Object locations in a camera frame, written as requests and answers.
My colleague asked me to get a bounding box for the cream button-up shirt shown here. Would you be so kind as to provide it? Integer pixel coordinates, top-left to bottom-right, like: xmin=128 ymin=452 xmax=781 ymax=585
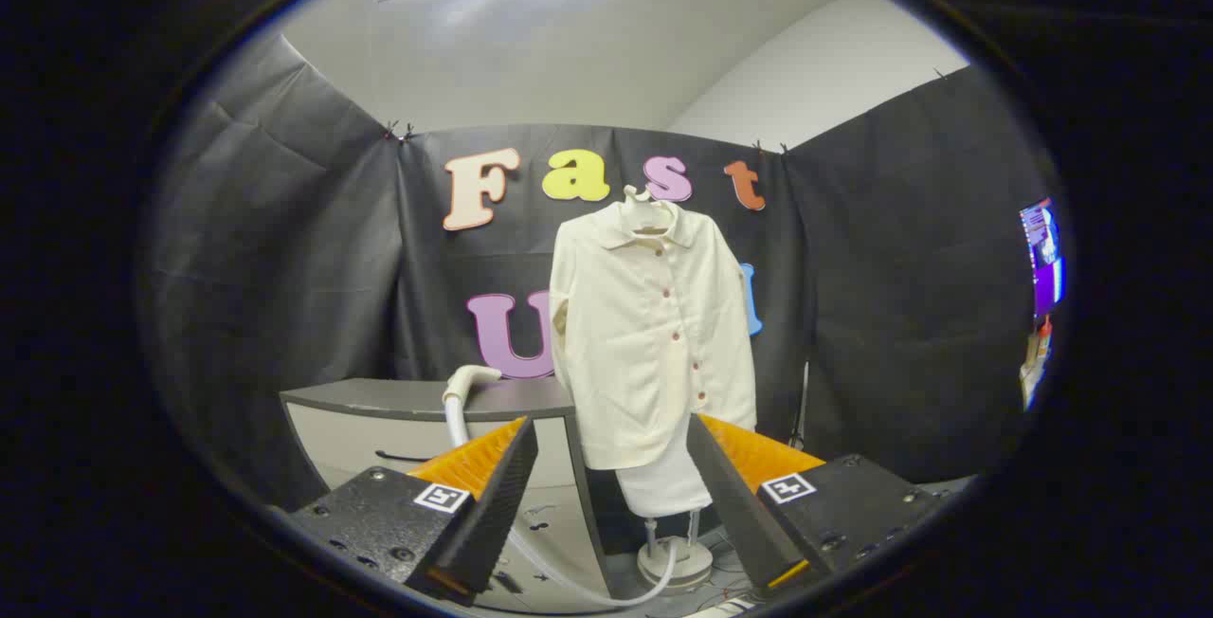
xmin=548 ymin=201 xmax=759 ymax=472

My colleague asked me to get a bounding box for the white steamer hose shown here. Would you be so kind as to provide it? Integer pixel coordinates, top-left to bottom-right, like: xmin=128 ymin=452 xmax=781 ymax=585
xmin=445 ymin=395 xmax=679 ymax=609

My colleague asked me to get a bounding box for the white mannequin torso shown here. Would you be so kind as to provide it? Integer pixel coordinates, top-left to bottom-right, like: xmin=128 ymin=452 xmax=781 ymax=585
xmin=616 ymin=414 xmax=714 ymax=517

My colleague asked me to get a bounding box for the white round stand base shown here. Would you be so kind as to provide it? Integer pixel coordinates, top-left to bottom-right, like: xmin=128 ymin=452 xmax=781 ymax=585
xmin=637 ymin=509 xmax=715 ymax=596

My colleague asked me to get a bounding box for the white clothes hanger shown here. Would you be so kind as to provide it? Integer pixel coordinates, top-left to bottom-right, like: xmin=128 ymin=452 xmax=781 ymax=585
xmin=621 ymin=184 xmax=679 ymax=236

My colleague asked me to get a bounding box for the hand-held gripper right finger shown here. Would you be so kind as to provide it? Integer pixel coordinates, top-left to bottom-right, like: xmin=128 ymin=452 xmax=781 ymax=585
xmin=686 ymin=412 xmax=950 ymax=600

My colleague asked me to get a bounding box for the bright display screen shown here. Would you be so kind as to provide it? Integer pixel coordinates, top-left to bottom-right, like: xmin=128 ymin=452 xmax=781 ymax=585
xmin=1019 ymin=198 xmax=1068 ymax=320

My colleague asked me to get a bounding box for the grey cabinet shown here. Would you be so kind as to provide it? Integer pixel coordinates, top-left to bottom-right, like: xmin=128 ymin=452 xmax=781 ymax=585
xmin=280 ymin=376 xmax=617 ymax=614

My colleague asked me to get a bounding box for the white garment steamer head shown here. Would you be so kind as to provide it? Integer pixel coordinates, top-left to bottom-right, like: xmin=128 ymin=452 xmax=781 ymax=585
xmin=442 ymin=364 xmax=503 ymax=407

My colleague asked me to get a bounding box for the black backdrop cloth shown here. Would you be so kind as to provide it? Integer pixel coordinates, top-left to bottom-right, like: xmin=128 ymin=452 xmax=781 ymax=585
xmin=142 ymin=30 xmax=1067 ymax=515

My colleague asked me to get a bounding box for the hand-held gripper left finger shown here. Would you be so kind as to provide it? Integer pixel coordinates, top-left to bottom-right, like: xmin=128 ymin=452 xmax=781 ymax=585
xmin=284 ymin=416 xmax=539 ymax=606

